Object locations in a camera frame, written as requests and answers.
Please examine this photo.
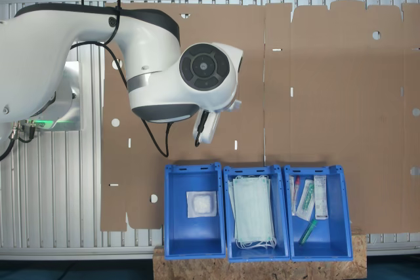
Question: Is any clear-faced cotton packet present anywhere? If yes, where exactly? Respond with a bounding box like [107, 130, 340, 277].
[186, 190, 218, 218]

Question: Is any blue bin with cotton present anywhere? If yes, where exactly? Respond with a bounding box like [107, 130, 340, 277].
[163, 161, 227, 260]

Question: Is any white face mask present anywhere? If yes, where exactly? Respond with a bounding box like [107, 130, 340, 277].
[228, 176, 278, 250]
[232, 176, 276, 244]

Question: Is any brown cardboard sheet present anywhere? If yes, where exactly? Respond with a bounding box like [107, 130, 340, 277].
[100, 3, 266, 232]
[263, 0, 420, 235]

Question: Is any red-capped swab packet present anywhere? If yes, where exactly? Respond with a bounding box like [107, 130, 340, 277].
[289, 176, 301, 217]

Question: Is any blue bin with masks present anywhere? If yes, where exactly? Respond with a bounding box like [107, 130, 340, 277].
[222, 164, 291, 264]

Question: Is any green item clear packet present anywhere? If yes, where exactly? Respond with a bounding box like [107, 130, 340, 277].
[295, 179, 316, 222]

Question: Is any long printed white packet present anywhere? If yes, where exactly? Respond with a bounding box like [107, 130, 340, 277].
[313, 174, 329, 221]

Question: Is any loose green tube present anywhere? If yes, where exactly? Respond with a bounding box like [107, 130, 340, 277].
[299, 220, 318, 246]

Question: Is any chipboard block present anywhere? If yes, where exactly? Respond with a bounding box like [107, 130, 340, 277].
[152, 227, 368, 280]

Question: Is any blue bin with tubes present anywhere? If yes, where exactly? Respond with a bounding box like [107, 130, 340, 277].
[283, 164, 354, 262]

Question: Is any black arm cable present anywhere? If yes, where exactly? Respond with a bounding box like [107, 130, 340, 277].
[54, 0, 211, 159]

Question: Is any black base connector cable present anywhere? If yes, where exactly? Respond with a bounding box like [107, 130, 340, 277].
[0, 119, 37, 163]

